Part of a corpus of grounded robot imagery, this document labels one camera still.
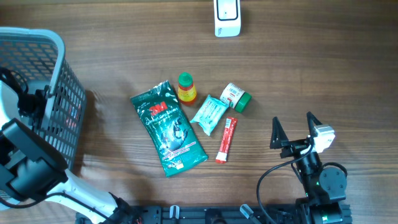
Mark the black right camera cable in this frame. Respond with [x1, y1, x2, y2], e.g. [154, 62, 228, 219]
[256, 136, 315, 224]

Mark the green 3M wipes pouch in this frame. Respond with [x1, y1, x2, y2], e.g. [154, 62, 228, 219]
[131, 80, 208, 177]

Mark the grey plastic shopping basket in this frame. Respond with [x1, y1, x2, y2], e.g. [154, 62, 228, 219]
[0, 26, 87, 212]

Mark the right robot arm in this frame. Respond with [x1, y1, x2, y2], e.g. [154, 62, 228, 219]
[265, 112, 353, 224]

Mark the red stick sachet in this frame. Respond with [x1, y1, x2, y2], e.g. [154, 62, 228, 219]
[215, 117, 238, 164]

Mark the green-lidded white spice jar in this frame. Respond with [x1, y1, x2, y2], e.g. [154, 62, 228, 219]
[220, 83, 252, 113]

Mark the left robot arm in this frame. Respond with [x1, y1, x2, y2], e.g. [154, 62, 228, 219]
[1, 68, 141, 223]

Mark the black camera cable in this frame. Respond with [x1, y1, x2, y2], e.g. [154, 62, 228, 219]
[0, 191, 116, 224]
[256, 136, 315, 224]

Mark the white barcode scanner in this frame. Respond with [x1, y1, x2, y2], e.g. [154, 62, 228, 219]
[213, 0, 241, 38]

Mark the black left camera cable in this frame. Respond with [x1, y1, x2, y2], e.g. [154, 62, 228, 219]
[0, 191, 116, 224]

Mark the sriracha bottle with green cap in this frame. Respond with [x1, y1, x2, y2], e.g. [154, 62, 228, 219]
[178, 72, 197, 106]

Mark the teal wet wipes packet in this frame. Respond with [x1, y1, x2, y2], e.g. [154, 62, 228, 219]
[190, 95, 228, 136]

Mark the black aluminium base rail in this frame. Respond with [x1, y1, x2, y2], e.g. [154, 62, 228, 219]
[75, 203, 353, 224]

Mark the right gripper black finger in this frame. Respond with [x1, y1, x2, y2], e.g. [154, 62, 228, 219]
[307, 111, 323, 136]
[270, 116, 289, 149]

